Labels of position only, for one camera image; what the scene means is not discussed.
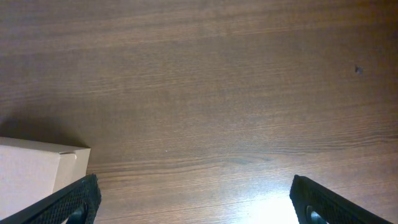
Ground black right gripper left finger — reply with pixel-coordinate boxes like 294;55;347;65
1;174;101;224

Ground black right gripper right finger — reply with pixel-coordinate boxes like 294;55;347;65
289;175;392;224

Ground brown cardboard box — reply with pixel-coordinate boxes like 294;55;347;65
1;137;91;219

